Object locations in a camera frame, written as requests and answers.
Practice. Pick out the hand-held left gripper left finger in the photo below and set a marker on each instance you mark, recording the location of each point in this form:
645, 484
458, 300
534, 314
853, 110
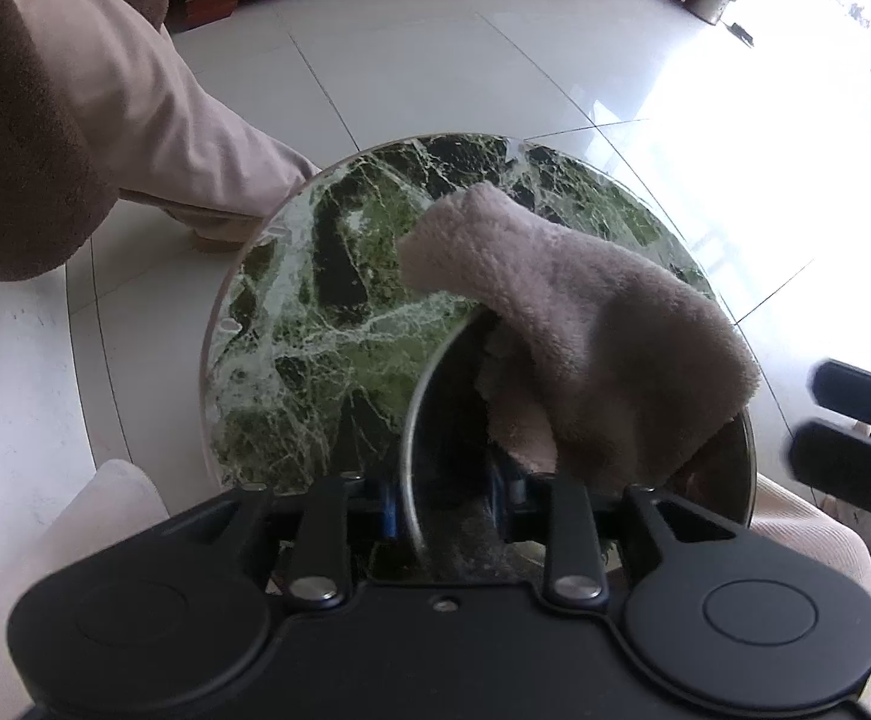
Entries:
389, 517

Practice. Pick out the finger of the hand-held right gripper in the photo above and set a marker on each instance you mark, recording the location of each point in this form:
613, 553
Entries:
855, 465
863, 401

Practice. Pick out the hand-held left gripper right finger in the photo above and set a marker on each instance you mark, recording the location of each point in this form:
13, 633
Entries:
497, 495

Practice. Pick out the stainless steel bowl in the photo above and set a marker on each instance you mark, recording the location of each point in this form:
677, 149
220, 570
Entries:
443, 450

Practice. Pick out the pink fluffy towel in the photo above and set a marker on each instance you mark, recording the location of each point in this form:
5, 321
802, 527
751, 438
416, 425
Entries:
593, 300

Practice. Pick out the round green marble table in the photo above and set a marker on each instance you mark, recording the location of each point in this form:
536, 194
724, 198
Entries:
315, 345

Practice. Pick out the small dark floor object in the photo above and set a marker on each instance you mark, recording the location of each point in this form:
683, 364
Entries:
737, 34

